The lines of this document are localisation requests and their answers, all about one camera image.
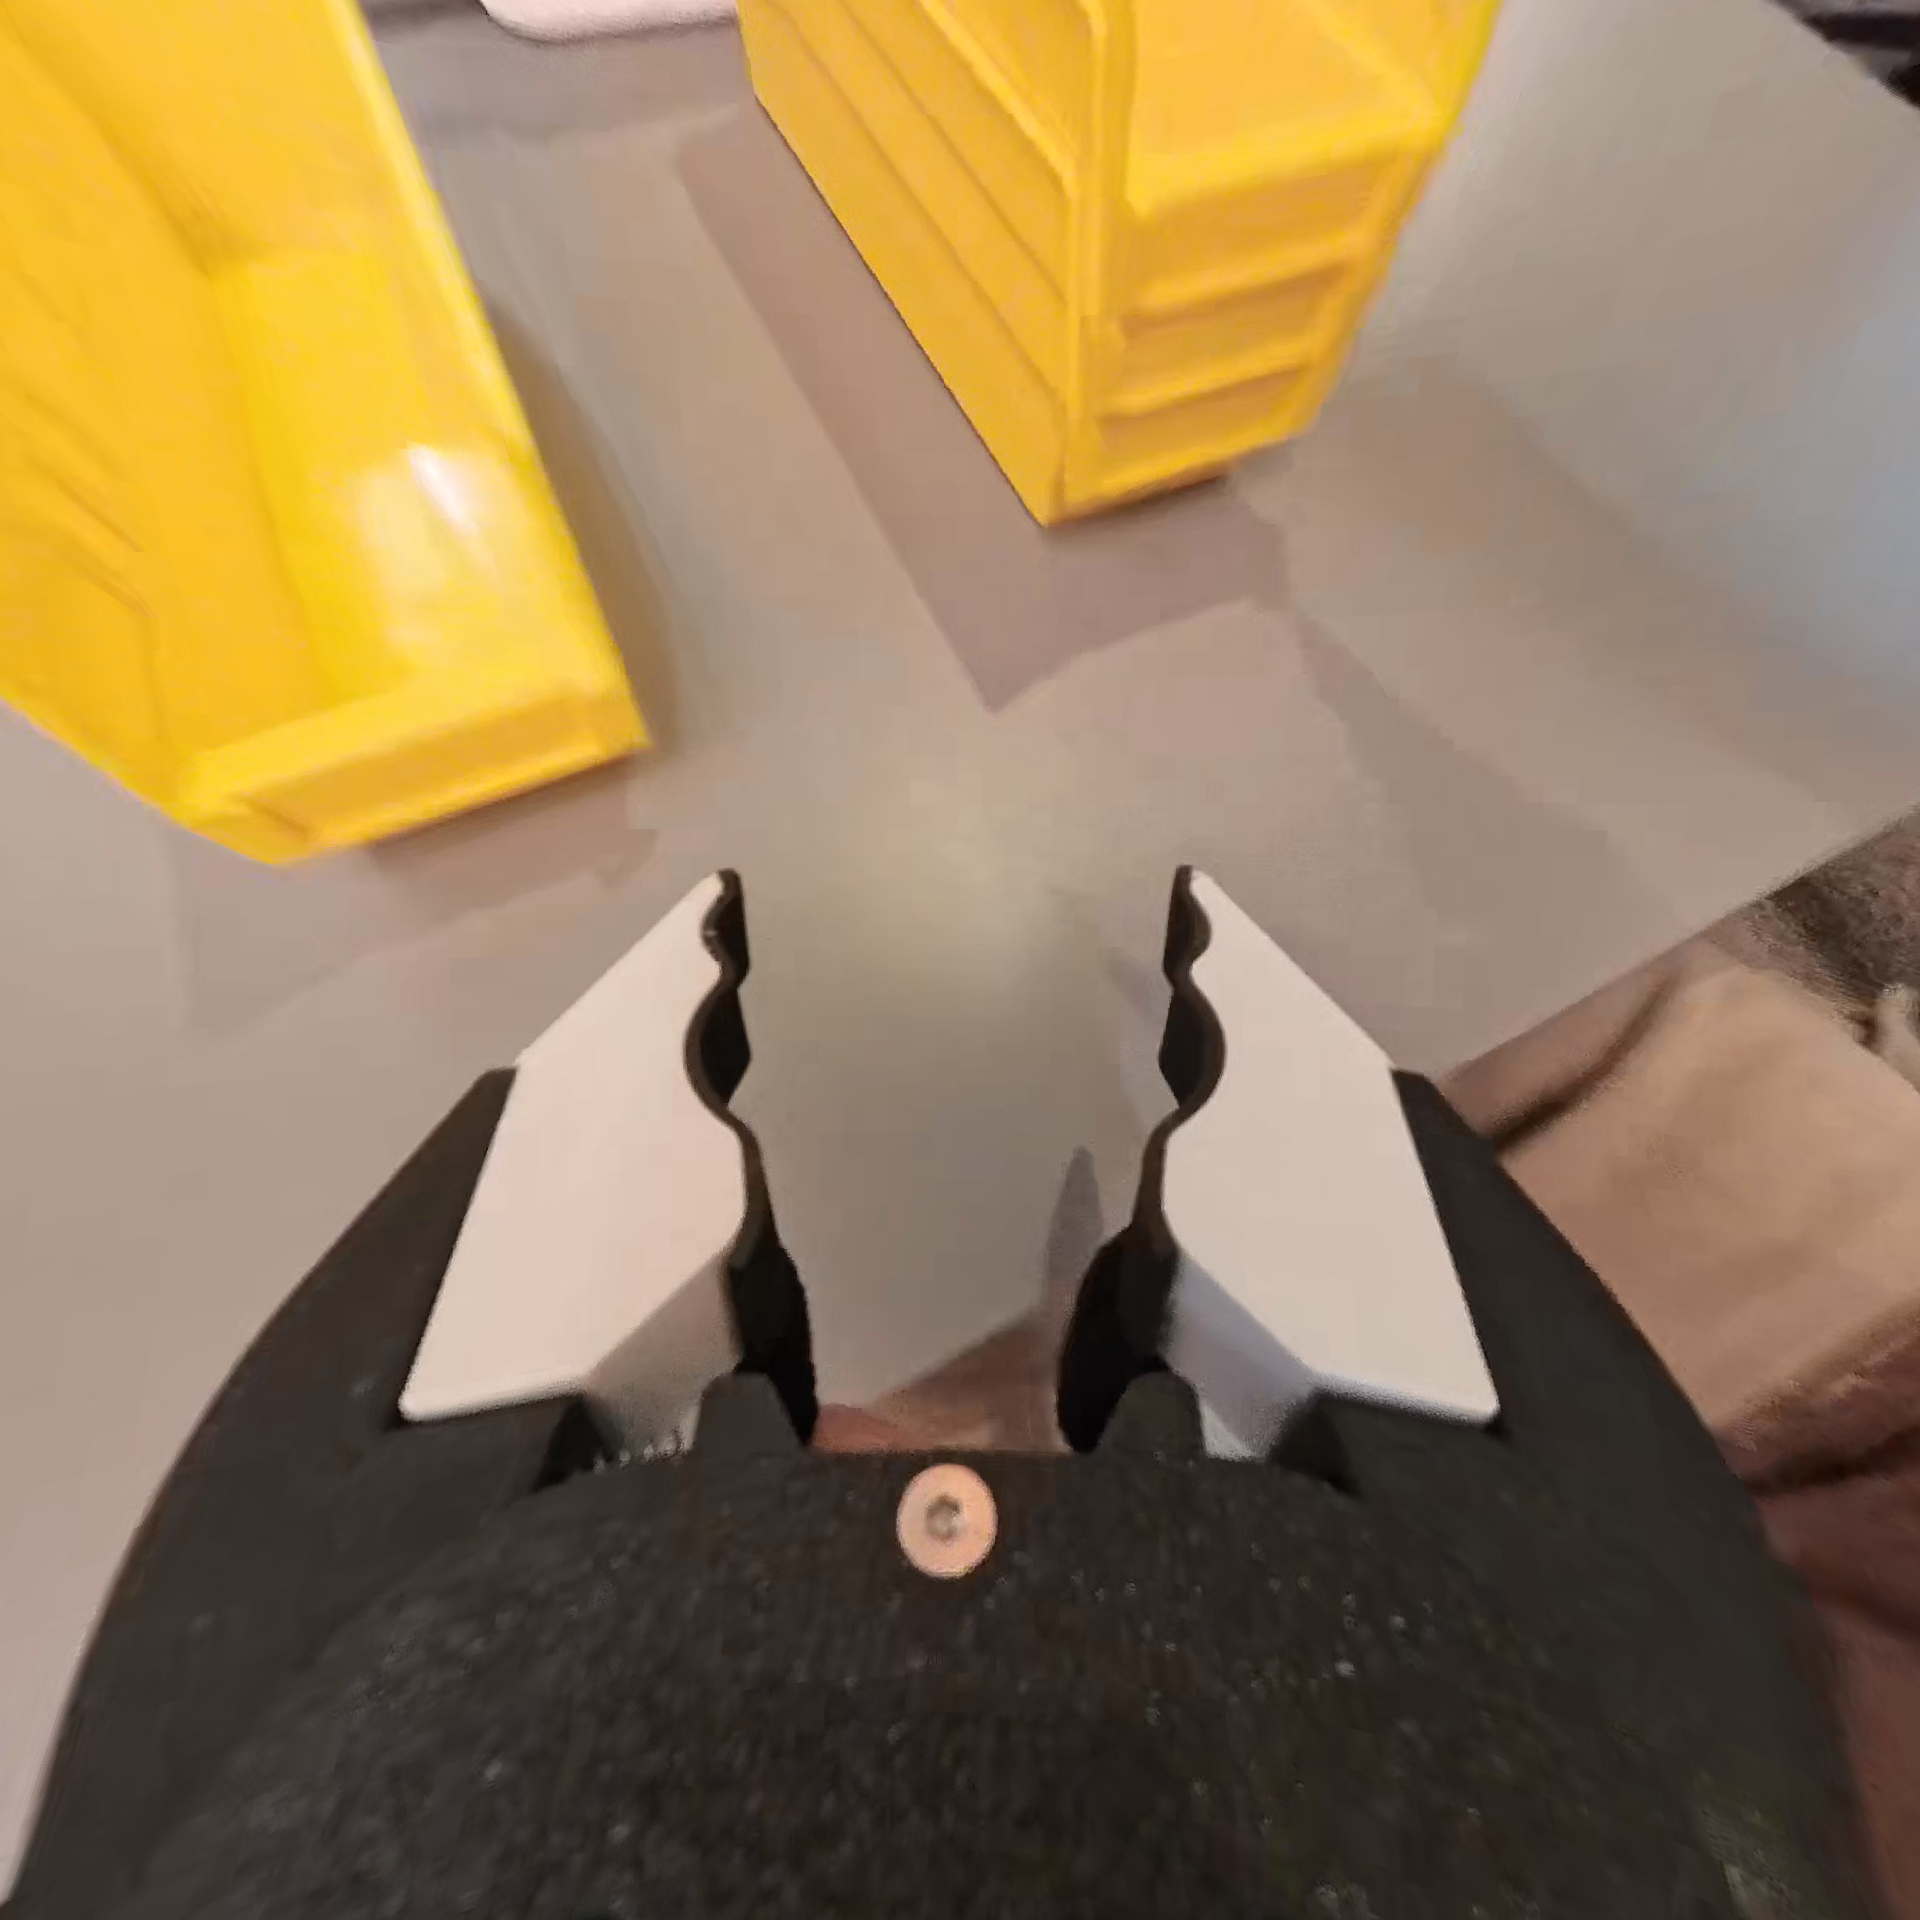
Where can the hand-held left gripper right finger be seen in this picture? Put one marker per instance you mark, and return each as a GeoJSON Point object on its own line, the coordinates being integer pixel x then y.
{"type": "Point", "coordinates": [1321, 1199]}

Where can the yellow plastic storage bin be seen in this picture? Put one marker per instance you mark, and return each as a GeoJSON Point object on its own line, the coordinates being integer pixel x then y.
{"type": "Point", "coordinates": [1232, 349]}
{"type": "Point", "coordinates": [299, 528]}
{"type": "Point", "coordinates": [1201, 446]}
{"type": "Point", "coordinates": [1278, 178]}

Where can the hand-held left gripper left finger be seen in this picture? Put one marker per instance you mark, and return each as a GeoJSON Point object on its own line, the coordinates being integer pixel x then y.
{"type": "Point", "coordinates": [602, 1199]}

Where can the person's beige trousers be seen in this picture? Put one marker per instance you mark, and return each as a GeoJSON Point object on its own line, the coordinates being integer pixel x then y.
{"type": "Point", "coordinates": [1726, 1199]}

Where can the person's brown top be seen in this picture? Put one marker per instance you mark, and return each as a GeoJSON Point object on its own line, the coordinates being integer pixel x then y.
{"type": "Point", "coordinates": [1859, 1651]}

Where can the grey desk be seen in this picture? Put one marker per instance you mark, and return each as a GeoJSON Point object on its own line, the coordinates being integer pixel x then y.
{"type": "Point", "coordinates": [904, 754]}

